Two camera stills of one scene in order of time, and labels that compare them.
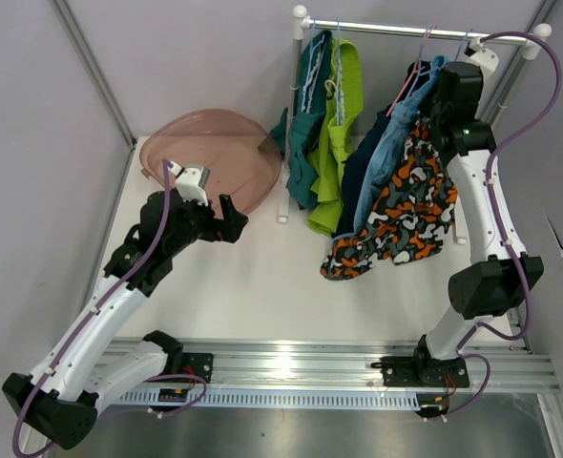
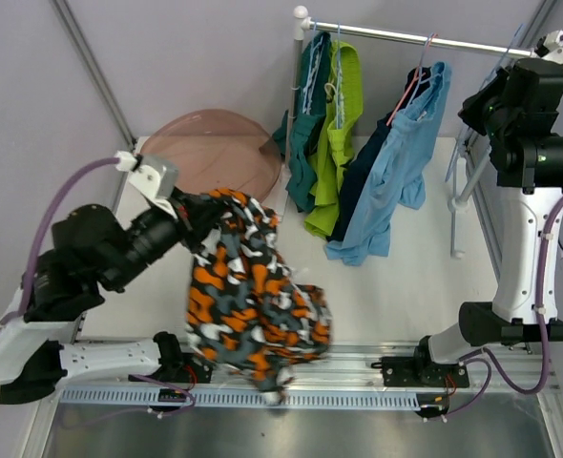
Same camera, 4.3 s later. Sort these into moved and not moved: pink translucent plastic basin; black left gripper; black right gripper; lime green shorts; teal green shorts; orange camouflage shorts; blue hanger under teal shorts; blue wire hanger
Moved: black right gripper; orange camouflage shorts; blue wire hanger
Not moved: lime green shorts; blue hanger under teal shorts; teal green shorts; black left gripper; pink translucent plastic basin
